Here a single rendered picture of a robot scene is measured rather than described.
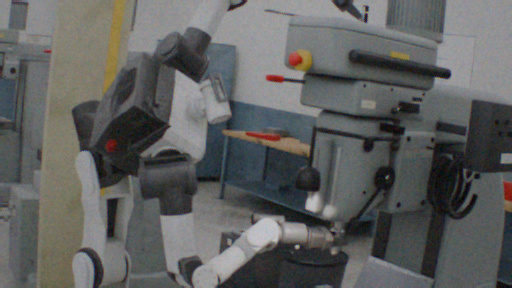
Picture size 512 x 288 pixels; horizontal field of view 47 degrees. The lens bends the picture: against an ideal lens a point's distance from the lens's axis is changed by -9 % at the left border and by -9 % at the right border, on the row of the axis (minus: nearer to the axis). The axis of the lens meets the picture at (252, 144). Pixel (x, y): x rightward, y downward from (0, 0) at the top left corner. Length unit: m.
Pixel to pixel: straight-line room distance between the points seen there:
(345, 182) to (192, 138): 0.44
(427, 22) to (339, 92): 0.42
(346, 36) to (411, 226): 0.82
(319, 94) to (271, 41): 7.12
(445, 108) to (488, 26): 4.56
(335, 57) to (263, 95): 7.30
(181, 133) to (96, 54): 1.60
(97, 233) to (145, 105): 0.55
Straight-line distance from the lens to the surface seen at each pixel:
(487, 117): 1.87
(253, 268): 2.21
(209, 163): 9.36
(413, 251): 2.25
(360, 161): 1.84
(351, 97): 1.76
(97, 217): 2.06
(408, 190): 2.00
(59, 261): 3.45
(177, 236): 1.71
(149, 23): 11.67
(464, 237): 2.23
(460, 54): 6.78
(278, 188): 8.11
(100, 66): 3.32
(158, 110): 1.74
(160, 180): 1.68
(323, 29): 1.73
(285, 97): 8.62
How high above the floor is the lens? 1.73
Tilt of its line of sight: 7 degrees down
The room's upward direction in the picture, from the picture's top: 7 degrees clockwise
